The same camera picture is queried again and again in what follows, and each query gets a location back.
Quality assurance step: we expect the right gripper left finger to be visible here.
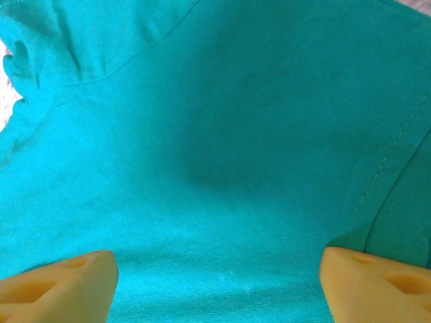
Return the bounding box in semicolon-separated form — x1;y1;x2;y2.
0;250;120;323

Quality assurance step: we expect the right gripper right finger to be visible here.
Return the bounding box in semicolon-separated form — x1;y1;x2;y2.
319;246;431;323

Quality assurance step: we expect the floral tablecloth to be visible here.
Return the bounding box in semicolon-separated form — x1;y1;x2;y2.
0;35;26;134

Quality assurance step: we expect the teal t-shirt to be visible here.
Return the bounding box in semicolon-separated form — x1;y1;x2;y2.
0;0;431;323

